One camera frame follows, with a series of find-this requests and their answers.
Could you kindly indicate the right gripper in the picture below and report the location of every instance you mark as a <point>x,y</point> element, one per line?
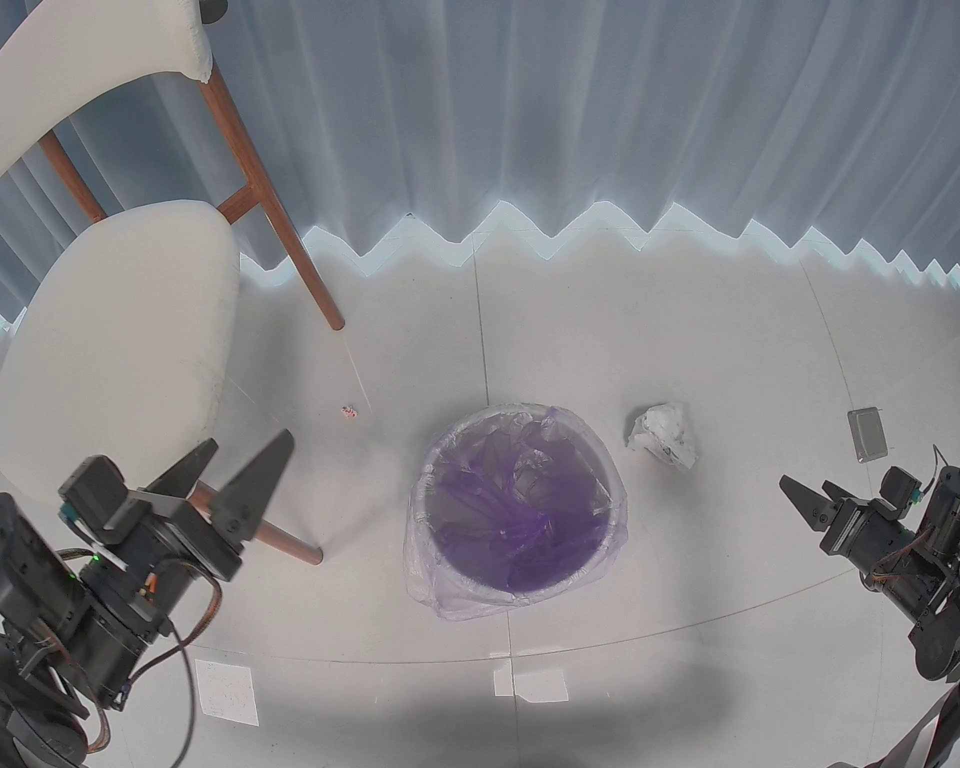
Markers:
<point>870,544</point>

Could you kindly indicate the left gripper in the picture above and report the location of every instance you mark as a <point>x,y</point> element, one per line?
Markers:
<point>172,540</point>

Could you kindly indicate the white paper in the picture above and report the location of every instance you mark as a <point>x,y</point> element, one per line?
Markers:
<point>664,431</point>

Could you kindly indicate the purple plastic bag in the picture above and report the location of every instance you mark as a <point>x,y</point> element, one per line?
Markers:
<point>517,510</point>

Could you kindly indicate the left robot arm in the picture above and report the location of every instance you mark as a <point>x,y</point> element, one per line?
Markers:
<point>22,555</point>

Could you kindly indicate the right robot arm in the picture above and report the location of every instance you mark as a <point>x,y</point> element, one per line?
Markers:
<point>937,630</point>

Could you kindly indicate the white trash bin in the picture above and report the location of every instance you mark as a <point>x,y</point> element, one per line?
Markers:
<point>616,510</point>

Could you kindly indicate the white cushioned wooden chair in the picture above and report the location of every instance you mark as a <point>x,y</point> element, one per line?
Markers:
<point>135,315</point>

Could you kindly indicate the pale blue curtain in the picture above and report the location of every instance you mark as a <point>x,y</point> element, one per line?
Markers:
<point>600,112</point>

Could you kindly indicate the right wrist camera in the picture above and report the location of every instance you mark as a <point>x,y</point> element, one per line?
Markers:
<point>896,484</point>

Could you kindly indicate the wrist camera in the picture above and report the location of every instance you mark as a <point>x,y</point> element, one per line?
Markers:
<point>896,484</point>
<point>94,487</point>

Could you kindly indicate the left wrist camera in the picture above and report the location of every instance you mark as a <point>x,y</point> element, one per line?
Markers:
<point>94,487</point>

